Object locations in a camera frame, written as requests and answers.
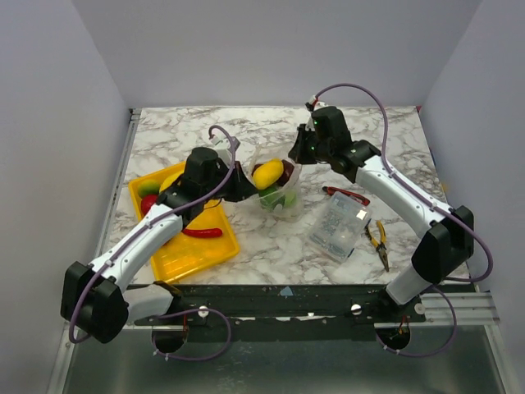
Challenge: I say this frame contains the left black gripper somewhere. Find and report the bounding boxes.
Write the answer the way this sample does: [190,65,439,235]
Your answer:
[202,161,258,203]

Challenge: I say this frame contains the dark red apple front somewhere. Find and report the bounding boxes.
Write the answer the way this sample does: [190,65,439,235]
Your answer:
[276,160,294,186]

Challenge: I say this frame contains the green bell pepper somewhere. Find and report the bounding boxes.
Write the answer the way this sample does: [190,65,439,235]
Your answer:
[258,186,297,211]

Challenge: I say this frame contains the clear zip top bag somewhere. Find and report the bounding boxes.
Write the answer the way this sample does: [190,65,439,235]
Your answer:
[242,143,304,221]

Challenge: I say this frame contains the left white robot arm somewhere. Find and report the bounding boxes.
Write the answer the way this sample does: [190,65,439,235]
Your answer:
[61,146,256,344]

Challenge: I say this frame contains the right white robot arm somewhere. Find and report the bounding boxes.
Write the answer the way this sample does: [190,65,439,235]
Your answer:
[288,104,474,322]

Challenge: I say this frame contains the red black utility knife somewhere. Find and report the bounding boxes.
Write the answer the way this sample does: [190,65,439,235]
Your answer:
[322,186,371,206]

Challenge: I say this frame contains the red chili pepper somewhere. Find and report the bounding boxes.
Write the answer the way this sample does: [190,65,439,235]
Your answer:
[182,227,223,239]

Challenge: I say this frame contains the clear plastic parts box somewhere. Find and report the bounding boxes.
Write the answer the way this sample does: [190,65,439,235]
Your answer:
[306,191,371,263]

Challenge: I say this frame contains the yellow plastic tray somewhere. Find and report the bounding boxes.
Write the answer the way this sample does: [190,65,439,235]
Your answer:
[128,163,240,283]

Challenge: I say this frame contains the green mango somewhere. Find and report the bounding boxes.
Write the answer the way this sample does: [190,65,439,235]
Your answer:
[137,179,161,199]

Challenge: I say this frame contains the red tomato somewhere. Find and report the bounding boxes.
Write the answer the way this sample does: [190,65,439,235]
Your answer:
[140,195,158,215]

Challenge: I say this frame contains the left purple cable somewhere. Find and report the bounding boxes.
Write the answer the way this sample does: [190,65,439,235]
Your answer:
[68,125,233,362]

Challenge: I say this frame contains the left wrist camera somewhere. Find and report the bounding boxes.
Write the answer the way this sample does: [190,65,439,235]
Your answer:
[210,135,240,166]

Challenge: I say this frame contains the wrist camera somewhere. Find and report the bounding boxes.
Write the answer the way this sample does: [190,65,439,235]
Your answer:
[304,95,327,113]
[210,135,240,166]

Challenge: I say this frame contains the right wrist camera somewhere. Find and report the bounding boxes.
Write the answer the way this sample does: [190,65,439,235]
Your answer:
[304,95,327,113]

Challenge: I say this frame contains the yellow handled pliers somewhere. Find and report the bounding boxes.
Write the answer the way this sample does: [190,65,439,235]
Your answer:
[364,220,390,272]

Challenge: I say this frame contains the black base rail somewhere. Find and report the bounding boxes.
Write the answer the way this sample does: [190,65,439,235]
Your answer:
[133,282,479,341]

